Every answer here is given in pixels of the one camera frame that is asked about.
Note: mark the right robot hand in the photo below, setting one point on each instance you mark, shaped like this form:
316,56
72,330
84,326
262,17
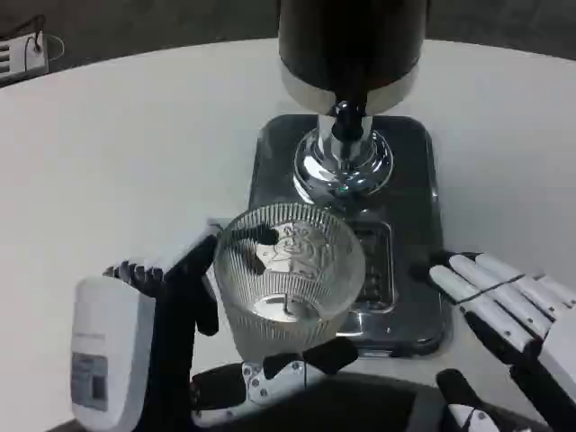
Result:
504,306

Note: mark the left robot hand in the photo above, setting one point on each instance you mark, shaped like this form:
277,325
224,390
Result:
180,315

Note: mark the clear ribbed glass cup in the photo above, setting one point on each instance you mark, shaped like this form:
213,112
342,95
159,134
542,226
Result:
288,288

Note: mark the steel drip tray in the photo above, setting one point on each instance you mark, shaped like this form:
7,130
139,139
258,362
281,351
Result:
400,234

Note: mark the black dispenser tap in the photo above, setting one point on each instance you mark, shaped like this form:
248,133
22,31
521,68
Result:
345,121

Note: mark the black drink dispenser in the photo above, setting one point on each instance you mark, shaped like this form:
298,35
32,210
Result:
346,90

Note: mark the white power strip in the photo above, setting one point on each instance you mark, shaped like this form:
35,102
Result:
22,56

